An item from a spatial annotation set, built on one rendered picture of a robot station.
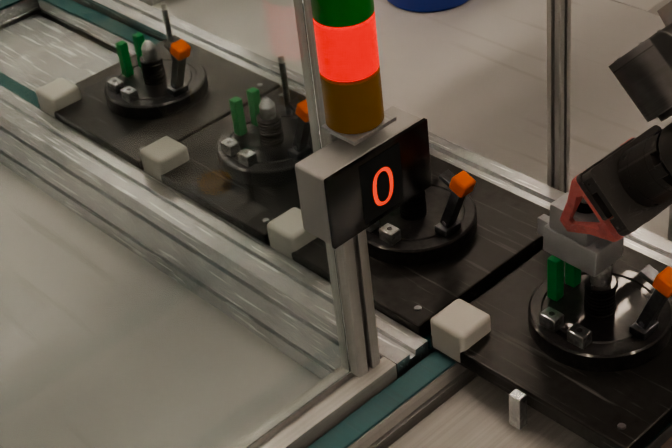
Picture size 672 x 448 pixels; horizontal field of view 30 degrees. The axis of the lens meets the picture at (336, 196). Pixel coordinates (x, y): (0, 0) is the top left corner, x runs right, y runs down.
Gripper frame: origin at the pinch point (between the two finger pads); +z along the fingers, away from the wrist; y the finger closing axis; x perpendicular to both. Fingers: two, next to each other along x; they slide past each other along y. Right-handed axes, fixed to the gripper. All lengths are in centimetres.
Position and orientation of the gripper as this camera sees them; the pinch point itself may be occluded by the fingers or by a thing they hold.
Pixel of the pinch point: (584, 210)
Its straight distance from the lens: 120.8
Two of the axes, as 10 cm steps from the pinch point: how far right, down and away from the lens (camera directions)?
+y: -7.3, 4.4, -5.3
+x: 5.5, 8.3, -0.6
